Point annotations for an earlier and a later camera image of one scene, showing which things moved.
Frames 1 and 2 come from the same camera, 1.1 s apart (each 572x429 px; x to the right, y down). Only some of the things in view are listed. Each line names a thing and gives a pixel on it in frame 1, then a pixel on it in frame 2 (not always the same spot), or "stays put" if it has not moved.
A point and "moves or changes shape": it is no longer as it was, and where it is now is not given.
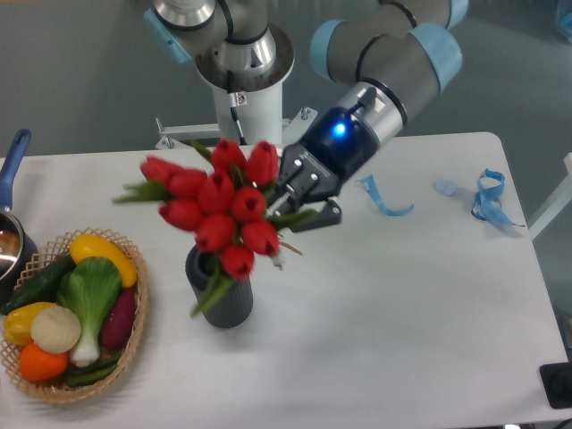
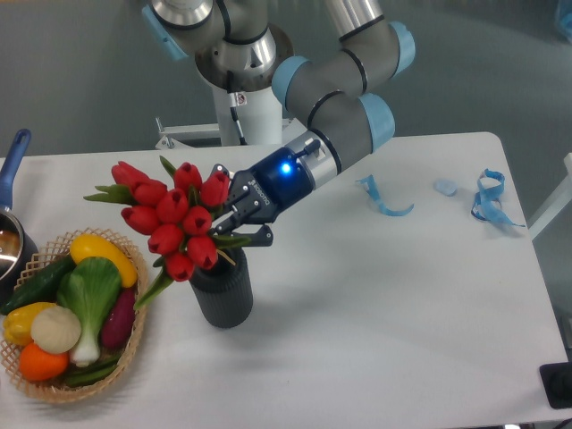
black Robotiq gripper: [336, 144] -> [266, 190]
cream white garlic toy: [55, 329] stays put
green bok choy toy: [90, 288] stays put
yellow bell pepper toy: [17, 326] stays put
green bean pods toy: [91, 371] stays put
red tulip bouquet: [223, 203] moves or changes shape
